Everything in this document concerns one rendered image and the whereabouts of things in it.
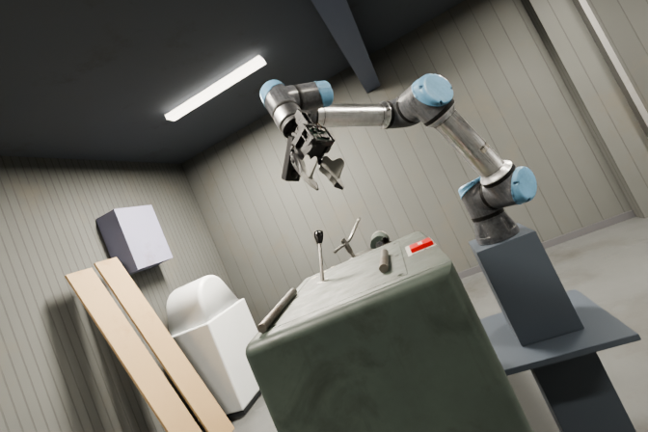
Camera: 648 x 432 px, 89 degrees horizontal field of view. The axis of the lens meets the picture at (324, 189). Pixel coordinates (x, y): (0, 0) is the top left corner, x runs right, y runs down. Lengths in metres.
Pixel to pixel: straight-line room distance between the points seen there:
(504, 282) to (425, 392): 0.67
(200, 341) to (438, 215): 3.11
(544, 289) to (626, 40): 4.15
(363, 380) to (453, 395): 0.17
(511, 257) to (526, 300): 0.15
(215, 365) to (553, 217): 4.09
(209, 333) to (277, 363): 2.97
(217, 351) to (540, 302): 3.02
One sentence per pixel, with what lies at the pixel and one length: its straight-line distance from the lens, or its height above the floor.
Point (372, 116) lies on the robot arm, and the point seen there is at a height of 1.67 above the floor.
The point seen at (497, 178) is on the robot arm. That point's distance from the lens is 1.20.
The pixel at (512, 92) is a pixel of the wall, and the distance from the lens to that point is 4.74.
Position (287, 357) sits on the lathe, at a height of 1.20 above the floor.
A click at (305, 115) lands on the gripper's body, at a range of 0.83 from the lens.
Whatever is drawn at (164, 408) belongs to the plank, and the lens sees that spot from 3.52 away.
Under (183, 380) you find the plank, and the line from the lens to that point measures 3.70.
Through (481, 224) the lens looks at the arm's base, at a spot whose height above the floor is 1.17.
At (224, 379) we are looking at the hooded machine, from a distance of 3.86.
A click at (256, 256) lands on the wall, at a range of 5.21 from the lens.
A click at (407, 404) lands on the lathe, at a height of 1.04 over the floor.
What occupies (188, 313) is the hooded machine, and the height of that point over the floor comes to 1.10.
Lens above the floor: 1.43
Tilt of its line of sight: 4 degrees up
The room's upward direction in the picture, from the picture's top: 24 degrees counter-clockwise
